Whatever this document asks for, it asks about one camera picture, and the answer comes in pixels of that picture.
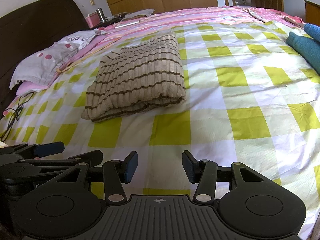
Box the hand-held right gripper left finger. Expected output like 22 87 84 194
56 151 139 205

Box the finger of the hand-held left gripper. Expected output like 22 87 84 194
0 141 65 159
24 150 104 178

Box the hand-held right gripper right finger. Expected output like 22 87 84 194
182 150 270 203

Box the beige striped ribbed sweater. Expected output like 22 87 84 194
80 33 187 123

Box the grey dotted pillow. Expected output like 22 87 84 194
10 30 101 90

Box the yellow white checked bedsheet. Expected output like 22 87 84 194
0 21 320 230

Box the pink pillow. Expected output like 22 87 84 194
16 33 108 96

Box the dark wooden headboard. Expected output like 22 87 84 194
0 0 91 116

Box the dark nightstand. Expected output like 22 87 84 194
89 17 118 31

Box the pink box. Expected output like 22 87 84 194
84 12 102 28

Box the pink striped blanket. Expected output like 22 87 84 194
100 5 305 46

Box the grey folded cloth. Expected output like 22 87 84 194
124 9 155 20

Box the teal folded towel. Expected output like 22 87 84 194
286 31 320 67

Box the blue folded towel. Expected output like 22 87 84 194
304 23 320 43

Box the wooden side cabinet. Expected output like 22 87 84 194
304 0 320 25

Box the black cable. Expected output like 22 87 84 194
0 91 35 142

